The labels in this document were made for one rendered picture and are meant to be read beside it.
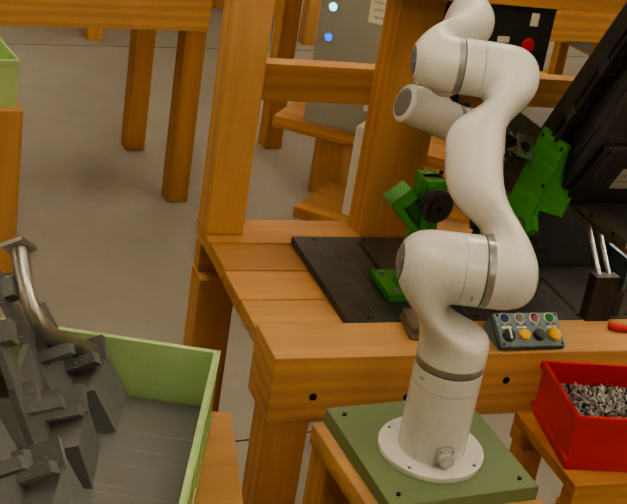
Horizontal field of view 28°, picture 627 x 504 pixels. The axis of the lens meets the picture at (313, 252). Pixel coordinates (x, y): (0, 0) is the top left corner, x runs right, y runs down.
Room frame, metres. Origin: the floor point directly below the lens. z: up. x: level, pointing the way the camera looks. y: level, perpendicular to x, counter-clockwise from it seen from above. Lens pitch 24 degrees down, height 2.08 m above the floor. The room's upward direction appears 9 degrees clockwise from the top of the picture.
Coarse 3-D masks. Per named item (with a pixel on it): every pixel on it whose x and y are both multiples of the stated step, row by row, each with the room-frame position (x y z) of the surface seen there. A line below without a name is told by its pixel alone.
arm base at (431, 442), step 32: (416, 384) 1.87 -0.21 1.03; (448, 384) 1.84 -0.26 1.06; (480, 384) 1.88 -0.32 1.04; (416, 416) 1.86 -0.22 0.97; (448, 416) 1.84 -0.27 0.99; (384, 448) 1.87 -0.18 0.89; (416, 448) 1.85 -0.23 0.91; (448, 448) 1.85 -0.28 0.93; (480, 448) 1.92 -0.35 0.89; (448, 480) 1.82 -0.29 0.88
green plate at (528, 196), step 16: (544, 128) 2.66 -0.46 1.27; (544, 144) 2.64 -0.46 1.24; (560, 144) 2.59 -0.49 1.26; (528, 160) 2.66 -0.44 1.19; (544, 160) 2.61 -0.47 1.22; (560, 160) 2.56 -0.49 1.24; (528, 176) 2.63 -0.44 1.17; (544, 176) 2.58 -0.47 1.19; (560, 176) 2.58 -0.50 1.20; (512, 192) 2.65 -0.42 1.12; (528, 192) 2.60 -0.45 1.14; (544, 192) 2.56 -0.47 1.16; (560, 192) 2.58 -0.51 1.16; (512, 208) 2.62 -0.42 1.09; (528, 208) 2.57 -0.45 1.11; (544, 208) 2.57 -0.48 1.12; (560, 208) 2.59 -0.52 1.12
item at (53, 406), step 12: (24, 384) 1.67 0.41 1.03; (36, 384) 1.68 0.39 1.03; (24, 396) 1.66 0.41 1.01; (36, 396) 1.66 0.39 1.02; (48, 396) 1.74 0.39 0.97; (60, 396) 1.66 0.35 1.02; (36, 408) 1.65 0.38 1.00; (48, 408) 1.65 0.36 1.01; (60, 408) 1.66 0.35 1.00; (72, 408) 1.73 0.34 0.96; (48, 420) 1.72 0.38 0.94; (60, 420) 1.74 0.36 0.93
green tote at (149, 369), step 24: (120, 336) 1.99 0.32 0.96; (120, 360) 1.98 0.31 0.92; (144, 360) 1.98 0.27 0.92; (168, 360) 1.98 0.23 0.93; (192, 360) 1.99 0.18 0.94; (216, 360) 1.96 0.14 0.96; (144, 384) 1.98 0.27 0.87; (168, 384) 1.98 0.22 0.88; (192, 384) 1.99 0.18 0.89; (192, 456) 1.65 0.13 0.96; (192, 480) 1.60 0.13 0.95
